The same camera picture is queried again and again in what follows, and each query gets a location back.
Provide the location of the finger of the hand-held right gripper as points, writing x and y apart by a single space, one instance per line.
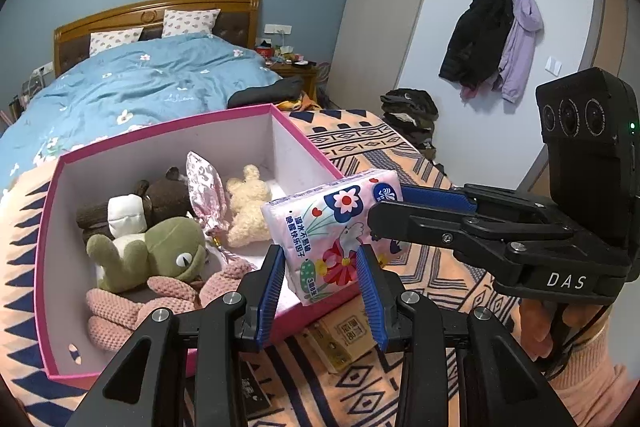
435 198
415 222

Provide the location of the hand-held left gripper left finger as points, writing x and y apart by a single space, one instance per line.
270 292

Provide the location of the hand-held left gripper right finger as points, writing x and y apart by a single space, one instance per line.
372 297

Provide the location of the floral tissue pack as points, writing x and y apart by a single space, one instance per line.
325 227

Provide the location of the pink cardboard box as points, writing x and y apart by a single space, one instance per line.
295 152

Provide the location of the brown plush toy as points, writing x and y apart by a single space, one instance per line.
167 194

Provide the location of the person's right forearm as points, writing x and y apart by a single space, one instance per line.
600 382

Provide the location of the person's right hand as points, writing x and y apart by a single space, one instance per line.
535 329

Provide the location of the yellow cardboard box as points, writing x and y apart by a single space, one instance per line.
345 337

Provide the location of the pile of dark clothes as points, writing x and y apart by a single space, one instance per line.
410 117

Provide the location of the cream plush toy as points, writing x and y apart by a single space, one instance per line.
247 207

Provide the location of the pink garment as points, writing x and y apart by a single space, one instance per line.
472 91

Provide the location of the pink patterned candy plush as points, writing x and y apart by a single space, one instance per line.
205 192

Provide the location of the green frog plush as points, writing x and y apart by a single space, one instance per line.
160 242

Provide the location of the pink knitted bunny plush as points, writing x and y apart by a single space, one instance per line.
115 312

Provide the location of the wooden door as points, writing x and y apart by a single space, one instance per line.
610 32

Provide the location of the purple jacket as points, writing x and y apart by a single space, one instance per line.
522 42

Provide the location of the black jacket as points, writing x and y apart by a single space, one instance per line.
475 42

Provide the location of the orange patterned cloth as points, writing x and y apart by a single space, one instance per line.
302 103

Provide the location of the wooden nightstand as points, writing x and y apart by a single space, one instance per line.
302 79

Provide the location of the dark clothing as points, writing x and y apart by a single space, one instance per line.
265 94

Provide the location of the beige wardrobe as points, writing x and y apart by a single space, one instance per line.
385 7

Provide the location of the nightstand clutter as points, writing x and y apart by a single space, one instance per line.
280 53

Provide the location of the blue floral duvet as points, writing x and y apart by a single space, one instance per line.
150 77

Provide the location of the white patterned pillow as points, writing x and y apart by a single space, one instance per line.
190 23
116 41

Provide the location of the wooden headboard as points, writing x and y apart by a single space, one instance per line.
150 14

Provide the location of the bedside clutter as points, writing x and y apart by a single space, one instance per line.
30 94

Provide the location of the white light switch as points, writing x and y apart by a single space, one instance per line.
553 65

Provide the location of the white wall socket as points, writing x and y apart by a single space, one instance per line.
41 68
277 29

